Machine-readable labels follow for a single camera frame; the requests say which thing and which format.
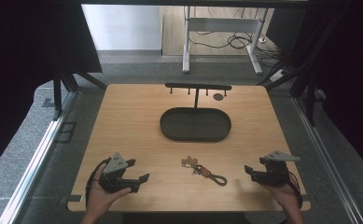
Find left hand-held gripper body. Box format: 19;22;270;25
98;152;141;194

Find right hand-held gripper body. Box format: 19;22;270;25
250;150;301;188

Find keychain with red carabiner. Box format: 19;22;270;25
181;155;229;188

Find black key rack with tray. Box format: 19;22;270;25
159;82;233;143

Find person's right hand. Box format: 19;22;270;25
260;181;304;216

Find person's left hand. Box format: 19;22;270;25
85;163;133;219

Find white power strip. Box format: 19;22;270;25
268;68;287;83

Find black metal stand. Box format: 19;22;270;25
256;6;353;127
51;60;108;121

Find black curtain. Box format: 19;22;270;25
265;0;363;172
0;0;104;180

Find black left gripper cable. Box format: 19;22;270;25
85;157;112;208

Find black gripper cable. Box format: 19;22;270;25
85;157;112;208
286;170;304;210

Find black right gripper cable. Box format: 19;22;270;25
286;170;304;210

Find aluminium frame rail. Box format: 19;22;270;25
0;90;78;224
291;95;363;224

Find black floor cables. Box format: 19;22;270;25
188;6;285;68

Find white metal desk frame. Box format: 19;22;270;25
182;5;269;76

